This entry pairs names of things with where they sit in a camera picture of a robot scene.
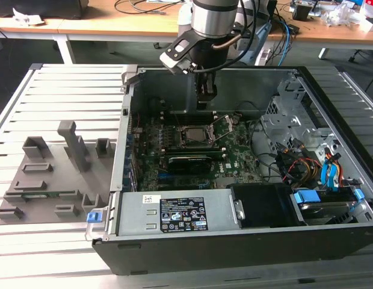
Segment green RAM stick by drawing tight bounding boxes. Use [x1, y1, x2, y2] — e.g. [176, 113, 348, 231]
[20, 192, 60, 200]

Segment metal locking lever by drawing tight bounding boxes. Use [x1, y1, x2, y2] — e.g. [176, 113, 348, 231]
[170, 104, 184, 131]

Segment small black device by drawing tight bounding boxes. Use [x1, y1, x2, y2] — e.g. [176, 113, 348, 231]
[291, 3, 314, 22]

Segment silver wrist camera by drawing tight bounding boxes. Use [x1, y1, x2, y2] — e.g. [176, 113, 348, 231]
[159, 37, 197, 75]

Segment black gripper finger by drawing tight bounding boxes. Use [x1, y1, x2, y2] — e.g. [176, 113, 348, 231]
[196, 73, 218, 111]

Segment black plastic shroud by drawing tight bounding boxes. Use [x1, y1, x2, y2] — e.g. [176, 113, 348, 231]
[229, 182, 295, 229]

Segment CPU socket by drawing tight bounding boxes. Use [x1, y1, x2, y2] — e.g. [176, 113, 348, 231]
[177, 123, 217, 149]

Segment black and silver PC case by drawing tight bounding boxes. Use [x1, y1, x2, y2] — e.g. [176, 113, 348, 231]
[84, 64, 373, 276]

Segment white power strip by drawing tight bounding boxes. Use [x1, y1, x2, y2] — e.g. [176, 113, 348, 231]
[255, 48, 272, 66]

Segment black graphics card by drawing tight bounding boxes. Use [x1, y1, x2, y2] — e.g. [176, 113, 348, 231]
[165, 154, 214, 176]

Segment black RAM slot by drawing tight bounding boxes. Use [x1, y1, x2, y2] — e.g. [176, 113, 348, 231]
[164, 151, 228, 160]
[159, 108, 217, 115]
[161, 146, 227, 154]
[159, 113, 218, 120]

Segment crumpled white paper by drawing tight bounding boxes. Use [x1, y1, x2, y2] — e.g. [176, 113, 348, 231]
[11, 7, 45, 25]

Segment silver drive cage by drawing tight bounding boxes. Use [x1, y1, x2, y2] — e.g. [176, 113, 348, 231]
[260, 95, 338, 151]

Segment blue flat wire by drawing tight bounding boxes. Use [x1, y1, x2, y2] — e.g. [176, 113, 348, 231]
[326, 152, 342, 193]
[319, 156, 334, 191]

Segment grey parts rack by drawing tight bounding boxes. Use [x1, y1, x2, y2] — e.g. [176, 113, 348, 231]
[0, 120, 119, 226]

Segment orange and yellow wire bundle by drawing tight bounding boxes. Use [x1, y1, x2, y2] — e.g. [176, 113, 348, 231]
[287, 156, 322, 183]

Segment blue cable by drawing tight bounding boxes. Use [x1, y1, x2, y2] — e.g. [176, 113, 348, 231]
[276, 16, 293, 66]

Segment hard disk in blue carrier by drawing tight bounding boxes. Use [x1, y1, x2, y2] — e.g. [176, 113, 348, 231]
[290, 188, 365, 226]

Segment clear plastic bags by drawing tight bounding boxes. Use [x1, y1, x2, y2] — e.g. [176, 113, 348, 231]
[321, 2, 361, 28]

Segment silver power supply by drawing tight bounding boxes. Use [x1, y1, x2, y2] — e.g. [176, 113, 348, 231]
[106, 188, 244, 241]

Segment wooden desk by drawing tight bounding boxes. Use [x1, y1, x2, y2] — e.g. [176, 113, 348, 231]
[0, 16, 66, 40]
[58, 0, 373, 46]

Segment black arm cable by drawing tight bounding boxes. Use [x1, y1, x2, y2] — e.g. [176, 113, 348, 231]
[191, 25, 258, 75]

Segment black bag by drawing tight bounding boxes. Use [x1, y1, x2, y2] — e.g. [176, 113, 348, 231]
[0, 0, 88, 19]

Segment green motherboard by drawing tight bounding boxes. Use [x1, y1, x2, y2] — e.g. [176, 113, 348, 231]
[126, 113, 285, 192]

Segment silver socket cover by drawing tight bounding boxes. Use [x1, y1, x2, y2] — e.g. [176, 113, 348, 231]
[211, 115, 236, 141]

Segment black box on desk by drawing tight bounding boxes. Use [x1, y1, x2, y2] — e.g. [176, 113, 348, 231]
[267, 0, 279, 23]

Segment red and white box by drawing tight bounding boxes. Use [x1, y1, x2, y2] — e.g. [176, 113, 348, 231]
[359, 0, 373, 33]

